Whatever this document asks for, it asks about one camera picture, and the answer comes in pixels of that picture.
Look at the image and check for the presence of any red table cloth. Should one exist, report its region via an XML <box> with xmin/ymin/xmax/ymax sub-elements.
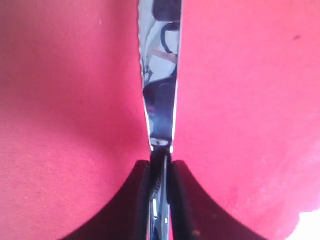
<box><xmin>0</xmin><ymin>0</ymin><xmax>320</xmax><ymax>240</ymax></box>

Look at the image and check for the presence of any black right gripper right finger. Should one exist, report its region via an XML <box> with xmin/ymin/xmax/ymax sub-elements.
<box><xmin>170</xmin><ymin>160</ymin><xmax>264</xmax><ymax>240</ymax></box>

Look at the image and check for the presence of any silver table knife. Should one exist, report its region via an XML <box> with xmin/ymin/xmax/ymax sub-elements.
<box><xmin>137</xmin><ymin>0</ymin><xmax>183</xmax><ymax>240</ymax></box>

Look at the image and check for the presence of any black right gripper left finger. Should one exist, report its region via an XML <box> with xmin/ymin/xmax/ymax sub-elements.
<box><xmin>64</xmin><ymin>160</ymin><xmax>150</xmax><ymax>240</ymax></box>

